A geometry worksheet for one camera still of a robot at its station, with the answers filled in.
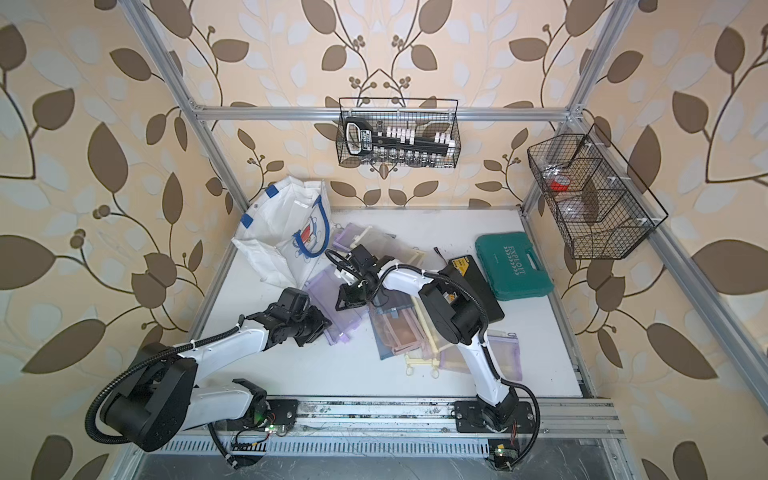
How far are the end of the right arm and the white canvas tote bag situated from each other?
18cm

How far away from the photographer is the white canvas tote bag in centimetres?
89

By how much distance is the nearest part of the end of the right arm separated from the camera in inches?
29.0
